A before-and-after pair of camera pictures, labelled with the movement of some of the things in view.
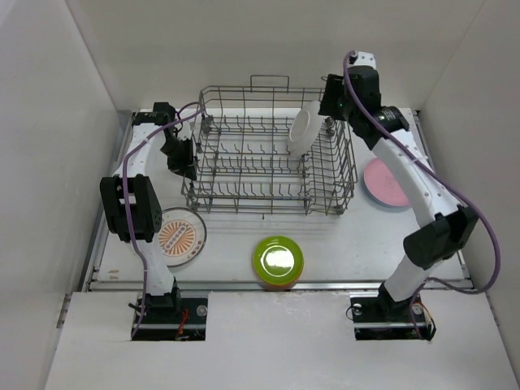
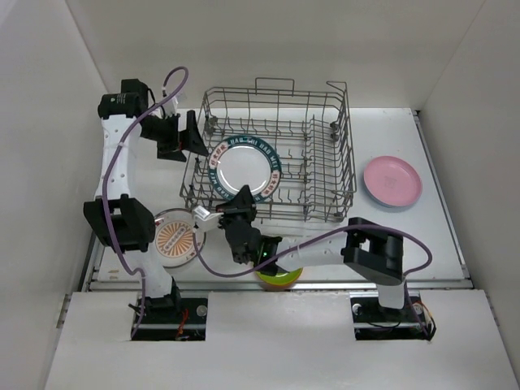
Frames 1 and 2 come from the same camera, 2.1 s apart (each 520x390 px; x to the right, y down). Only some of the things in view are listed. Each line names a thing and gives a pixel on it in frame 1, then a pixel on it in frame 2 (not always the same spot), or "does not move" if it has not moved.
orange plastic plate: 273,288 does not move
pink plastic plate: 382,184 does not move
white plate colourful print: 184,236 does not move
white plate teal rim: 305,127 to 240,161
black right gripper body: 340,107 to 230,216
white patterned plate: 183,236 does not move
